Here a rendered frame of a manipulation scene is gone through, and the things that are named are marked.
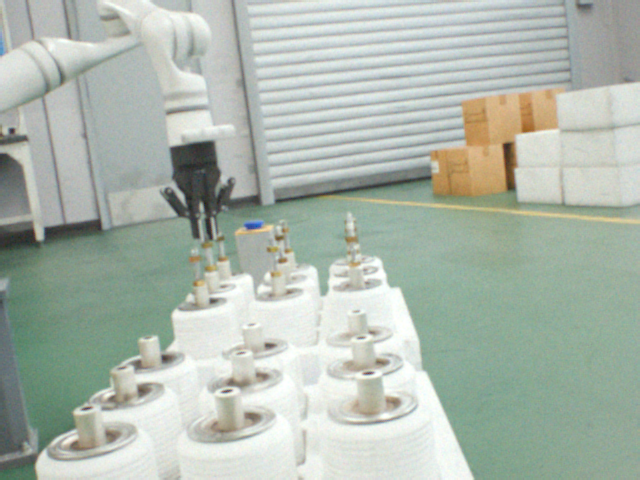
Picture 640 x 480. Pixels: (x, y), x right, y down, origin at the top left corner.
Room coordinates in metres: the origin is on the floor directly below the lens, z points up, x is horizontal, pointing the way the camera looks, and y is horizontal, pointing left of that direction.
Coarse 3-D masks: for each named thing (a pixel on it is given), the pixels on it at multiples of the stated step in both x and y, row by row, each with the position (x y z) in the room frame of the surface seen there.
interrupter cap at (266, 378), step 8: (256, 368) 0.79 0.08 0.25; (264, 368) 0.78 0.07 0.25; (272, 368) 0.78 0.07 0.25; (224, 376) 0.78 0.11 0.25; (232, 376) 0.77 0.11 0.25; (256, 376) 0.77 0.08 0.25; (264, 376) 0.76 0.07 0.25; (272, 376) 0.75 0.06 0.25; (280, 376) 0.75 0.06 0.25; (208, 384) 0.75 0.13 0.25; (216, 384) 0.75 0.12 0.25; (224, 384) 0.75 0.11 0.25; (232, 384) 0.76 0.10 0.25; (256, 384) 0.74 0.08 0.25; (264, 384) 0.73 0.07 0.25; (272, 384) 0.73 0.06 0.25; (208, 392) 0.74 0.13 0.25; (248, 392) 0.72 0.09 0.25; (256, 392) 0.72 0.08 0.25
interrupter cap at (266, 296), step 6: (288, 288) 1.21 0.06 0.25; (294, 288) 1.21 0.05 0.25; (300, 288) 1.20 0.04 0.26; (258, 294) 1.19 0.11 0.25; (264, 294) 1.19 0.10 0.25; (270, 294) 1.19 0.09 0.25; (288, 294) 1.18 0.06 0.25; (294, 294) 1.16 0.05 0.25; (300, 294) 1.16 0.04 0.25; (258, 300) 1.16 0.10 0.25; (264, 300) 1.15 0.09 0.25; (270, 300) 1.15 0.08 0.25; (276, 300) 1.14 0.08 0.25; (282, 300) 1.14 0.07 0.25
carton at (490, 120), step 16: (496, 96) 4.97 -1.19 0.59; (512, 96) 5.01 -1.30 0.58; (464, 112) 5.19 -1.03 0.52; (480, 112) 5.02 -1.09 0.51; (496, 112) 4.96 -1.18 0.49; (512, 112) 5.00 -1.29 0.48; (464, 128) 5.22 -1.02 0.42; (480, 128) 5.04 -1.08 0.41; (496, 128) 4.96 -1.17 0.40; (512, 128) 5.00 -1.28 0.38; (480, 144) 5.05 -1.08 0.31
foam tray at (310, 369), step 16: (400, 304) 1.33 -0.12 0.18; (320, 320) 1.34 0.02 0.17; (400, 320) 1.22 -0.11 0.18; (240, 336) 1.25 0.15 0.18; (320, 336) 1.18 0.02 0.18; (416, 336) 1.11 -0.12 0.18; (304, 352) 1.11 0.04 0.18; (416, 352) 1.10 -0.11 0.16; (208, 368) 1.11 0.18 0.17; (304, 368) 1.10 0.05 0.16; (320, 368) 1.10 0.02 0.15; (416, 368) 1.10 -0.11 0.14; (304, 384) 1.10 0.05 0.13
